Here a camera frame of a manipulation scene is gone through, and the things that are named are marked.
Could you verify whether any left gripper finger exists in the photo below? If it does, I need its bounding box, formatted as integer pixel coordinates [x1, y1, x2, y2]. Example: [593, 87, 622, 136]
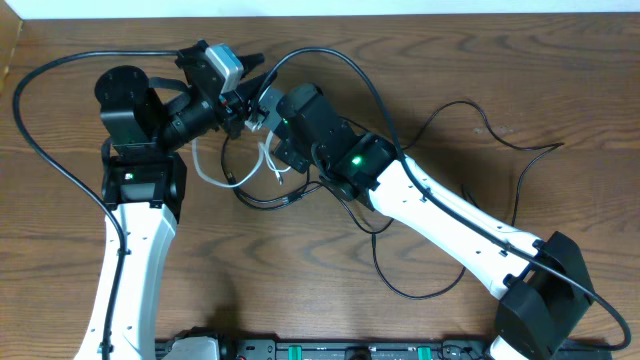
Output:
[239, 53, 265, 70]
[234, 72, 273, 100]

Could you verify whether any cardboard box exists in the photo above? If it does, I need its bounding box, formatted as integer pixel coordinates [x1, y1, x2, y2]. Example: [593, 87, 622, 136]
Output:
[0, 0, 23, 89]

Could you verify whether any short black usb cable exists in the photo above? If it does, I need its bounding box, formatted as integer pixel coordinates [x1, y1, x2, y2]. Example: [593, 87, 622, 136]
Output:
[219, 134, 396, 236]

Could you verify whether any long black usb cable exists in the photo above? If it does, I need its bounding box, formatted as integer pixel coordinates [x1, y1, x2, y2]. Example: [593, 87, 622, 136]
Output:
[339, 99, 565, 301]

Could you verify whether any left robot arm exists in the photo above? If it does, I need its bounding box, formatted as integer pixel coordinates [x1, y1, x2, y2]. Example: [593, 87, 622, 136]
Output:
[76, 41, 265, 359]

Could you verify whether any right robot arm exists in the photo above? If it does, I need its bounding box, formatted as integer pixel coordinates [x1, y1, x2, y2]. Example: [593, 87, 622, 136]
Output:
[257, 84, 594, 359]

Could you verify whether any white usb cable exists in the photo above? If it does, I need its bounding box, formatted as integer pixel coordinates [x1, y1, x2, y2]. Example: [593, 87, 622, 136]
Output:
[190, 117, 292, 190]

